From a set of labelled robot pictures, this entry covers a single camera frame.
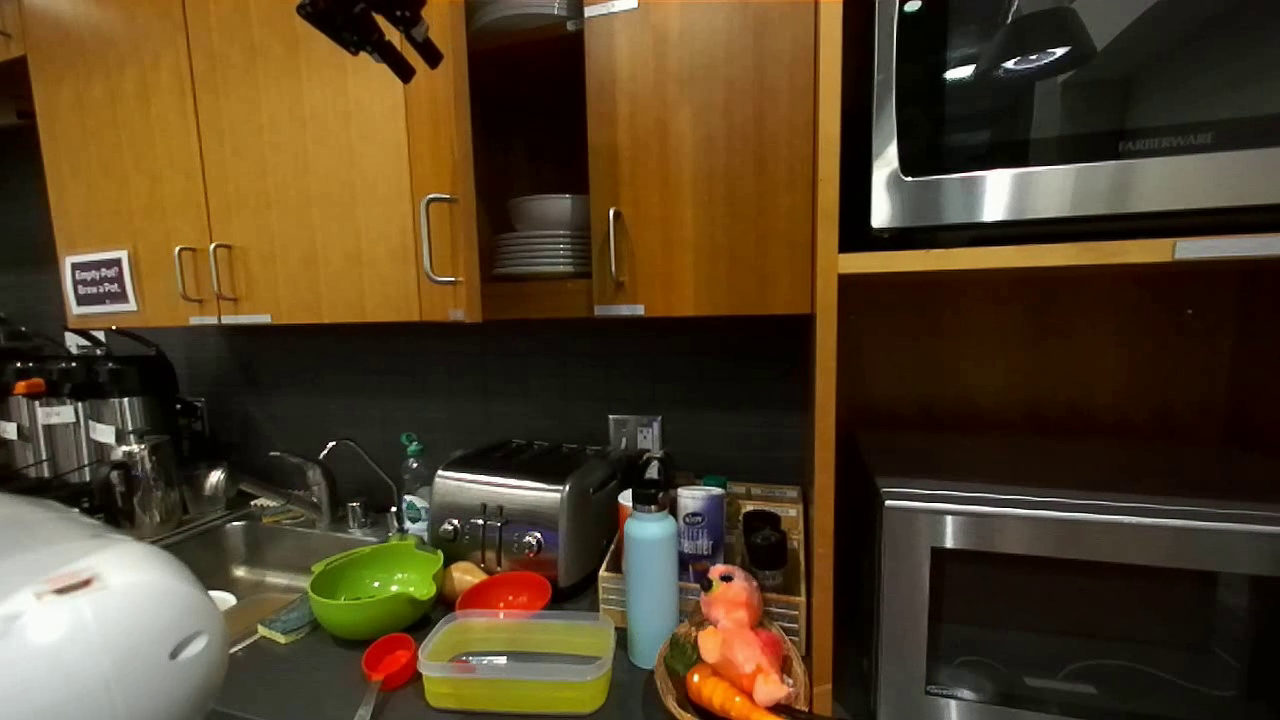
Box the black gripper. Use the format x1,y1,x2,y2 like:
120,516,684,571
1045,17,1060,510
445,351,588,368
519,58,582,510
294,0,445,83

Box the wooden cabinet door with handle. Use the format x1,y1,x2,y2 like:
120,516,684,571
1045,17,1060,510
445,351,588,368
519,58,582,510
402,0,478,324

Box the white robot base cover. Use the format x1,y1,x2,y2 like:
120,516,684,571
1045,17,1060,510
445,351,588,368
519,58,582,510
0,497,226,720

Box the far left wooden cabinet door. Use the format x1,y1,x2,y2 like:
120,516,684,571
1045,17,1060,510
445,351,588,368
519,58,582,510
22,0,211,327

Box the right wooden cabinet door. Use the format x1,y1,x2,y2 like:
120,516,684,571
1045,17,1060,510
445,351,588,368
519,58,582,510
582,0,816,317

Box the upper shelf white dishes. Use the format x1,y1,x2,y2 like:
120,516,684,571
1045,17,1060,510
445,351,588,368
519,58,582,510
468,0,582,32

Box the stack of white bowls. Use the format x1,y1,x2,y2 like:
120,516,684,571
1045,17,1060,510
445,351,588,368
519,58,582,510
506,193,588,234

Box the stack of white plates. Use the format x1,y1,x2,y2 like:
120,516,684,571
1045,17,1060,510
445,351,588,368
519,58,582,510
490,227,593,276

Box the purple label sign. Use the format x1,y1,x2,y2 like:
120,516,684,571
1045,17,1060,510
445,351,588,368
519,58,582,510
61,248,136,317

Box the sink faucet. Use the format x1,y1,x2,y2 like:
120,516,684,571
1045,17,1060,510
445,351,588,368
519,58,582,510
266,437,398,535

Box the steel coffee machine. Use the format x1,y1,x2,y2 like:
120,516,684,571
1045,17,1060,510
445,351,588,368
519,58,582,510
0,322,204,532

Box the dish soap bottle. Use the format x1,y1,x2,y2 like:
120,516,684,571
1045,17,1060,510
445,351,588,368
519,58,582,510
398,431,433,543

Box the stainless steel toaster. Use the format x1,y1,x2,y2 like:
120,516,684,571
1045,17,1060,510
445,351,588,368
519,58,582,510
428,442,619,590

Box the stainless steel sink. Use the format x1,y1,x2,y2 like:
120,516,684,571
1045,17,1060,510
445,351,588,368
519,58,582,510
166,516,365,637

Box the small onion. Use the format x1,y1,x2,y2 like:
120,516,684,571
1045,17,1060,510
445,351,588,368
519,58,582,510
440,562,488,600

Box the green colander bowl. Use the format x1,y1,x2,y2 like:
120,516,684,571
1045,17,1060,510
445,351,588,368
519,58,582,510
306,539,445,643

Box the light blue water bottle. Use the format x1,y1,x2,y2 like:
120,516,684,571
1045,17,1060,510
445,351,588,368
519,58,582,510
624,486,679,669

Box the red plastic bowl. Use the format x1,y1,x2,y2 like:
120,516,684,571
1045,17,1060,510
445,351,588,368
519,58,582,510
459,569,554,616

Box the green sponge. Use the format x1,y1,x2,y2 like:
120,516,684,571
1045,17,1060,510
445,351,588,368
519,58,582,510
255,600,310,643

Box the red measuring cup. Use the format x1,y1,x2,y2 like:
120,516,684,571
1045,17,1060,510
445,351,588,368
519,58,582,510
350,632,416,720

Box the upper stainless microwave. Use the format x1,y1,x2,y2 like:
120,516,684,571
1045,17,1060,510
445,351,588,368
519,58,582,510
873,0,1280,234

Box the wooden box with condiments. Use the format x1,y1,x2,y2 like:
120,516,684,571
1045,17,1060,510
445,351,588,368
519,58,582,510
716,486,809,647

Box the clear plastic food container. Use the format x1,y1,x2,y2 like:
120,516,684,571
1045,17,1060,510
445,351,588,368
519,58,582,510
416,611,616,717

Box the pink plush toy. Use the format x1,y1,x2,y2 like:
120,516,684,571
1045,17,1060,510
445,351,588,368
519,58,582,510
697,565,797,710

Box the wicker basket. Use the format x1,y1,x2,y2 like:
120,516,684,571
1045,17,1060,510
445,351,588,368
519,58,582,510
650,624,809,720

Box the orange toy carrot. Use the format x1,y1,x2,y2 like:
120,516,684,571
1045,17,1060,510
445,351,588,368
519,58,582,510
684,663,781,720

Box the lower stainless oven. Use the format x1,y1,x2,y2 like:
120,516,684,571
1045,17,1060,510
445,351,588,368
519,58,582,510
875,480,1280,720

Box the wall power outlet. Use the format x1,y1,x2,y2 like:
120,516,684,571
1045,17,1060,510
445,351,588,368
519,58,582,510
607,413,662,458

